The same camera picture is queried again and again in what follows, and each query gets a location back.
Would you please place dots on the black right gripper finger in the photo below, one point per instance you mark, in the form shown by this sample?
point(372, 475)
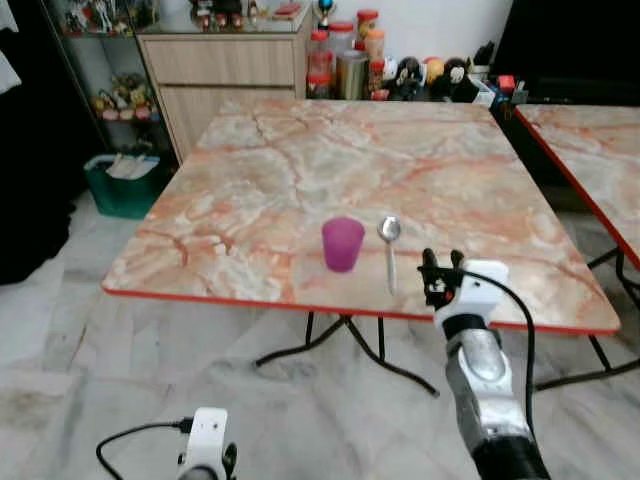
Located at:
point(431, 264)
point(458, 260)

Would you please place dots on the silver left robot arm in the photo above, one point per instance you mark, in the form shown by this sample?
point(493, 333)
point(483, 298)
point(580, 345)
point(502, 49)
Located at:
point(198, 475)

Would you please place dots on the metal spoon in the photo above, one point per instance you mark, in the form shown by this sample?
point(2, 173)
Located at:
point(389, 232)

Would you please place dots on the purple plastic cup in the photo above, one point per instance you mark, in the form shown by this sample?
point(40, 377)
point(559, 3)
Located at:
point(343, 243)

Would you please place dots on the black plush figure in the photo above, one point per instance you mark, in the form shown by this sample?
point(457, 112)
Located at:
point(452, 78)
point(408, 76)

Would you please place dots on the small red jar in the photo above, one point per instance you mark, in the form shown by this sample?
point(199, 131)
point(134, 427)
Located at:
point(376, 80)

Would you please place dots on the yellow plush toy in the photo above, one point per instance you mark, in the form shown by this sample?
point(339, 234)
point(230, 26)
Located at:
point(433, 68)

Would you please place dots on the steel canister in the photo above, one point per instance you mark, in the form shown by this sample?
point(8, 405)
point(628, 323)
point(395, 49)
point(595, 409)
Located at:
point(352, 75)

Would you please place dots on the tall red lid plastic jar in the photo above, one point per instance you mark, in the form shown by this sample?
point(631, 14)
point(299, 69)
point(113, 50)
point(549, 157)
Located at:
point(319, 60)

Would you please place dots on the clear red lid jar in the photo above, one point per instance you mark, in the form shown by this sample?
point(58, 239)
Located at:
point(341, 38)

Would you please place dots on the orange lid snack jar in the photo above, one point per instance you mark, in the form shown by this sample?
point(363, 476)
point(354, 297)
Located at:
point(368, 22)

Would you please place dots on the black television screen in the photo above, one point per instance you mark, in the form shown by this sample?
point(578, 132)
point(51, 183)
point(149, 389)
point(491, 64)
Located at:
point(570, 35)

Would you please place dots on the small trophy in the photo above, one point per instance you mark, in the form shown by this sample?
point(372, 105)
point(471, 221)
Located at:
point(322, 12)

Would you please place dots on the wooden drawer cabinet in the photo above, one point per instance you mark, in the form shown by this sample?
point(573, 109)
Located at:
point(230, 70)

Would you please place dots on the green plastic bin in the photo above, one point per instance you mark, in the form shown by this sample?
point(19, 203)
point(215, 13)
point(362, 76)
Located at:
point(125, 195)

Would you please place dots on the flat red box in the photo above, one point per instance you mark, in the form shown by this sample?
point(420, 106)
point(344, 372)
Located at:
point(287, 11)

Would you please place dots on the glass shelf unit with figurines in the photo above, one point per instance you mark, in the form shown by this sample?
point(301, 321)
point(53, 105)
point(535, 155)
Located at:
point(115, 95)

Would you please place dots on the black hanging cloth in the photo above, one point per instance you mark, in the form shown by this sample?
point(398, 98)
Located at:
point(35, 150)

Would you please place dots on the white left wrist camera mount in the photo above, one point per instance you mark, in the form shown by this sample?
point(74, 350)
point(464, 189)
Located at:
point(208, 432)

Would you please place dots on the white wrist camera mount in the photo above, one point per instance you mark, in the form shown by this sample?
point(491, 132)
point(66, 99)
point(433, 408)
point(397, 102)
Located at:
point(208, 432)
point(483, 290)

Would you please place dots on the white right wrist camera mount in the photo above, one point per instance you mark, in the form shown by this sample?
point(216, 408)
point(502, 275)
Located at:
point(483, 290)

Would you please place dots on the black metal table leg frame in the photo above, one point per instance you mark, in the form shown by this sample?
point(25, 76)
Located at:
point(628, 280)
point(310, 330)

